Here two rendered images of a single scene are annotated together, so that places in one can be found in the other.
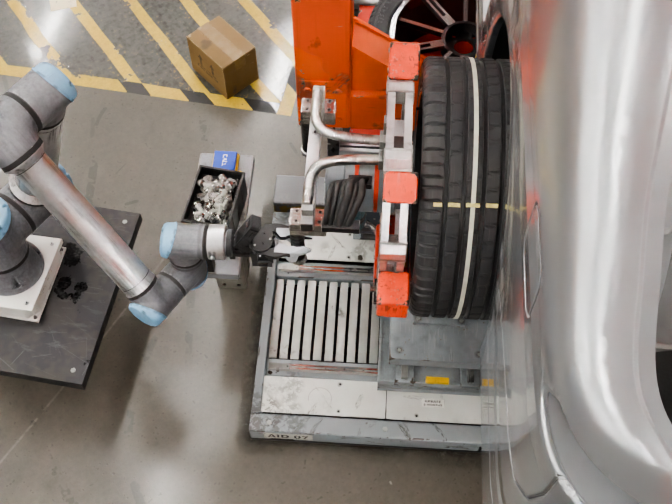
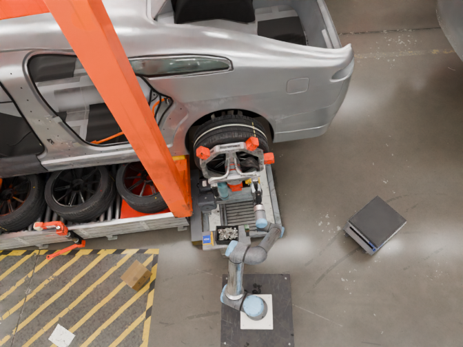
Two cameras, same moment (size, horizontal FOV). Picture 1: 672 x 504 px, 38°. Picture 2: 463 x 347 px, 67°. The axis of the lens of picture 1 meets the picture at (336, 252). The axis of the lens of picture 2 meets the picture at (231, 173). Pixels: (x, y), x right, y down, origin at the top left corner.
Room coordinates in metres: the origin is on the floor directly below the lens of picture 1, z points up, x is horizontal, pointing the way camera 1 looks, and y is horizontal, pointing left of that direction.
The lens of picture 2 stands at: (1.46, 1.43, 3.44)
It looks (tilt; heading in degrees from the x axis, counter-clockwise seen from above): 60 degrees down; 269
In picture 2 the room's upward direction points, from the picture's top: 10 degrees counter-clockwise
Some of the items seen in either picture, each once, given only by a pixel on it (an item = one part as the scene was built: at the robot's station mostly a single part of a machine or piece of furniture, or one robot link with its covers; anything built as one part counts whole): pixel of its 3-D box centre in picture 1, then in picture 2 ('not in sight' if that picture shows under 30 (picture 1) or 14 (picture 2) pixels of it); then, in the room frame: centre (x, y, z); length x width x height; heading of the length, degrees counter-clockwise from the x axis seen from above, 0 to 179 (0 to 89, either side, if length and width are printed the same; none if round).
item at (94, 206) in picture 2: not in sight; (81, 188); (2.97, -0.49, 0.39); 0.66 x 0.66 x 0.24
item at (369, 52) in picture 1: (438, 75); (178, 169); (1.91, -0.31, 0.69); 0.52 x 0.17 x 0.35; 86
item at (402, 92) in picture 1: (394, 185); (232, 164); (1.41, -0.15, 0.85); 0.54 x 0.07 x 0.54; 176
